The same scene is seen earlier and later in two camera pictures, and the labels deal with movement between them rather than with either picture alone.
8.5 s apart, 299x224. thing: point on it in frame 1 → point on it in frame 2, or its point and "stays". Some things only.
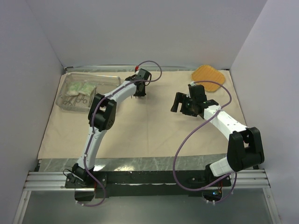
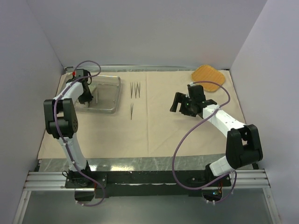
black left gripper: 142,94 → 88,98
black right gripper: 182,98 stays
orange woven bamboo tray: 208,73 stays
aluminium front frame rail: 50,181 stays
